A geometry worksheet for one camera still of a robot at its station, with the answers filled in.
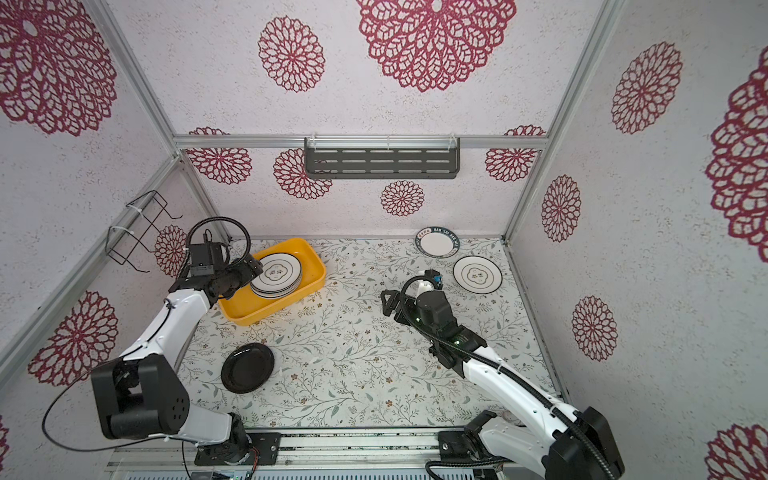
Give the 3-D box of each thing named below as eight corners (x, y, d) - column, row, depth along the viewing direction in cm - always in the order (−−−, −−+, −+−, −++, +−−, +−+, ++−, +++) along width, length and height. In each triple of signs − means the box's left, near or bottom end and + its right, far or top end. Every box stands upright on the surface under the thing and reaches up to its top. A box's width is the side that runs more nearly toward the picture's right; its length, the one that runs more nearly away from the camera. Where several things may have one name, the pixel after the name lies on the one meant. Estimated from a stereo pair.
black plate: (219, 393, 85) (214, 389, 82) (235, 347, 93) (231, 342, 91) (267, 393, 85) (263, 389, 82) (278, 347, 93) (275, 342, 91)
